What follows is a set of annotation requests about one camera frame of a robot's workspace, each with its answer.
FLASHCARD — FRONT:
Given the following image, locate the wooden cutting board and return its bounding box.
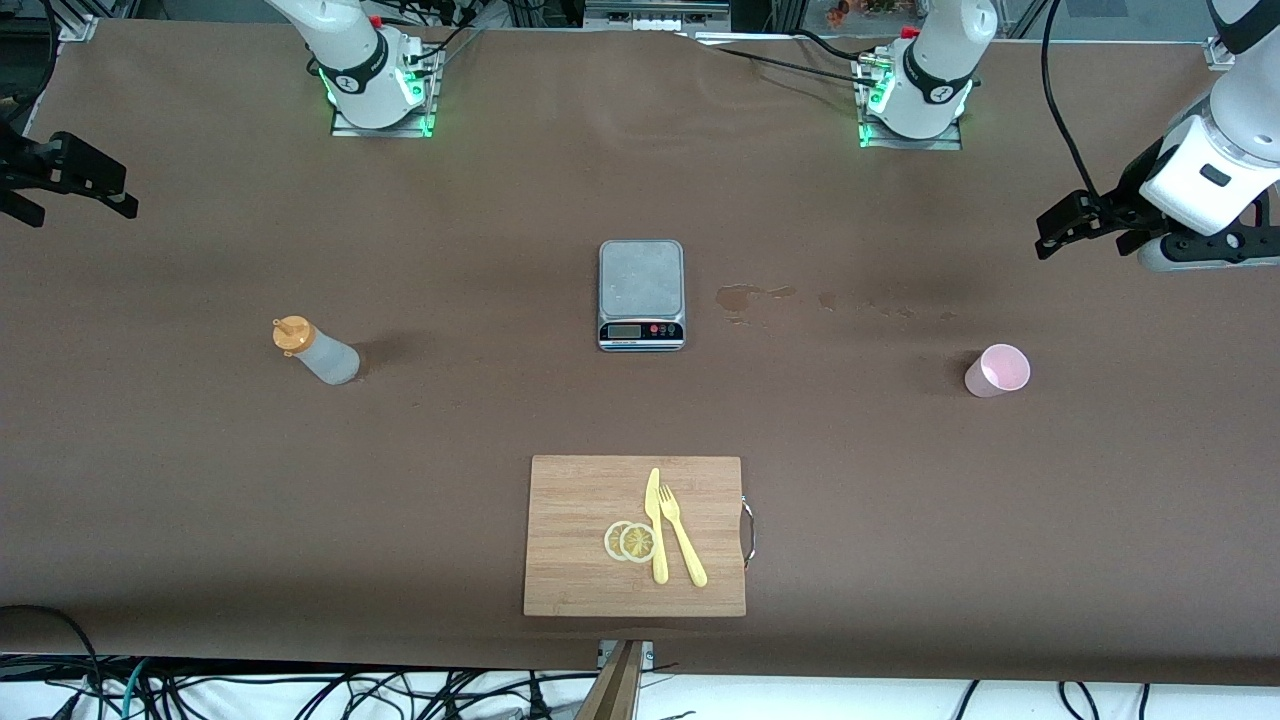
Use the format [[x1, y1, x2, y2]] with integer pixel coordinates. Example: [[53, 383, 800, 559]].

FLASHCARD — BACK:
[[523, 455, 747, 618]]

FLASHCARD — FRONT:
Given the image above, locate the yellow plastic knife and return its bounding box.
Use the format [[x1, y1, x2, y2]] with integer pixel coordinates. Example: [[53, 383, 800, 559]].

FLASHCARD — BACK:
[[645, 467, 669, 585]]

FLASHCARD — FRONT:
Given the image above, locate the black floor cable loop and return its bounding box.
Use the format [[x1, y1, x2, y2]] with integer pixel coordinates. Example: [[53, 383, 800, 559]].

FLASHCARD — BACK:
[[0, 604, 106, 720]]

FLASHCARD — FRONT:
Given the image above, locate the silver digital kitchen scale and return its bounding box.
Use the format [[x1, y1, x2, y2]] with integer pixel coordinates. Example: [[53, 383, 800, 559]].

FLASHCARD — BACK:
[[597, 239, 687, 353]]

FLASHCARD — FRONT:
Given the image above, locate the clear sauce bottle orange cap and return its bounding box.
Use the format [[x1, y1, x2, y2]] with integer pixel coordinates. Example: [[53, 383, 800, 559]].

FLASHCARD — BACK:
[[272, 315, 362, 387]]

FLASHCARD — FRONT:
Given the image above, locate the brown table cover sheet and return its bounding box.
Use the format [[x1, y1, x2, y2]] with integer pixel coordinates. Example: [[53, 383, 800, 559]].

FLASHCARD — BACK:
[[0, 18, 1280, 687]]

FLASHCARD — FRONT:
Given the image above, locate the black cable on table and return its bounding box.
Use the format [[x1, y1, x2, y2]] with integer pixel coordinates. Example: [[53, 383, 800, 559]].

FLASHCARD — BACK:
[[690, 35, 873, 91]]

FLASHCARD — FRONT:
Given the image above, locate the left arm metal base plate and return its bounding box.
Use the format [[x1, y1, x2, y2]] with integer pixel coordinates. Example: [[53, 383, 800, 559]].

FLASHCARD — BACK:
[[858, 55, 963, 151]]

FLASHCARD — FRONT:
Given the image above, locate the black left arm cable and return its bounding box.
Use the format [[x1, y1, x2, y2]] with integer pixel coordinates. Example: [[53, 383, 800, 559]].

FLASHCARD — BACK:
[[1040, 0, 1106, 201]]

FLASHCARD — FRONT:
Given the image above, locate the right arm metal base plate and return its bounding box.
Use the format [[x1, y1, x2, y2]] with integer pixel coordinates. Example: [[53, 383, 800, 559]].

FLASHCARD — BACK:
[[330, 38, 439, 139]]

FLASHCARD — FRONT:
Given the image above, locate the teal floor cable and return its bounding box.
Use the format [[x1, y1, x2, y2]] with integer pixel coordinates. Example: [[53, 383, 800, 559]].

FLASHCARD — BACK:
[[95, 658, 151, 720]]

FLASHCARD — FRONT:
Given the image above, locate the white power strip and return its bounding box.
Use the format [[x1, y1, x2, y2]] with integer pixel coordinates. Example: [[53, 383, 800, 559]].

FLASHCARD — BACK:
[[612, 8, 696, 33]]

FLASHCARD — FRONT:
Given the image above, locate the yellow plastic fork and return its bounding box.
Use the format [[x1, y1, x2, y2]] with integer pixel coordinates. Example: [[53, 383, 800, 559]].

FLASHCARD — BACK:
[[659, 484, 709, 589]]

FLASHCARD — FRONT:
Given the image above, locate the pink plastic cup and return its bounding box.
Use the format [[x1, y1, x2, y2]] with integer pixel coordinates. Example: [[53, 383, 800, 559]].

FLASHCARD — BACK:
[[964, 343, 1032, 399]]

